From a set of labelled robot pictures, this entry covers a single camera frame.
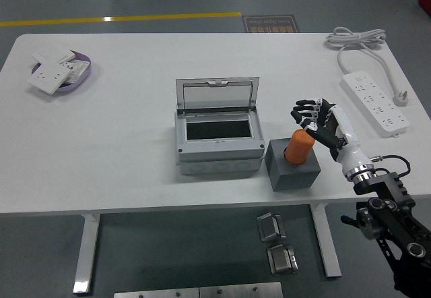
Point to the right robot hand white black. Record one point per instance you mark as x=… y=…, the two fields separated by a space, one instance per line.
x=348 y=151

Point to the orange cylinder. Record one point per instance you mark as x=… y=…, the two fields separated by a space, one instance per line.
x=298 y=148

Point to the grey enclosure box clear lid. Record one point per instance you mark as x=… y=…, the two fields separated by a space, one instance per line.
x=182 y=133

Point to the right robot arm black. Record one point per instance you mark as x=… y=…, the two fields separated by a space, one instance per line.
x=387 y=185

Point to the grey cube with round hole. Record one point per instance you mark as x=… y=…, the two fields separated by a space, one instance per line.
x=293 y=178

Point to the white power strip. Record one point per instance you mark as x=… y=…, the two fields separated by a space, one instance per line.
x=373 y=104

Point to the white table leg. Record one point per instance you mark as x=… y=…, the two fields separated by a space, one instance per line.
x=85 y=254
x=325 y=240

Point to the metal block on floor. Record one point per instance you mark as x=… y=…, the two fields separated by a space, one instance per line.
x=267 y=227
x=281 y=261

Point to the brown floor sign orange text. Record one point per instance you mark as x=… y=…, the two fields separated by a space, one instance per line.
x=269 y=25

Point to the white multi-hole socket panel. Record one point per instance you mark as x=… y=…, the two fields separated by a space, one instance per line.
x=78 y=68

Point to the purple oval tray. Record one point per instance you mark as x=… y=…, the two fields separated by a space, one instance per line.
x=81 y=55

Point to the long metal base plate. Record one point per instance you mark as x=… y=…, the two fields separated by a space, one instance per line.
x=202 y=293

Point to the white five-hole wall socket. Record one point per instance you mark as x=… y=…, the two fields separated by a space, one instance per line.
x=48 y=75

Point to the white blank switch panel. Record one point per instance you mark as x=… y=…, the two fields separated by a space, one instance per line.
x=50 y=54

